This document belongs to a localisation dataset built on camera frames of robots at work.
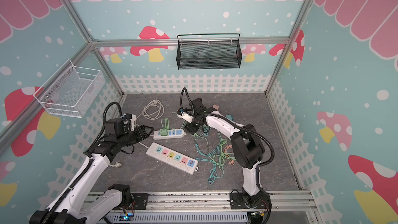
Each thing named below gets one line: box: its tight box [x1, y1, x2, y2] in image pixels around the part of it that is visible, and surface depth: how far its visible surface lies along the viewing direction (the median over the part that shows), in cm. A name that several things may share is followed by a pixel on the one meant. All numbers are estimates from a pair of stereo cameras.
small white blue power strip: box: [152, 128, 187, 140], surface depth 98 cm
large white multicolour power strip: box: [146, 142, 199, 175], surface depth 87 cm
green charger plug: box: [159, 128, 168, 137], surface depth 94 cm
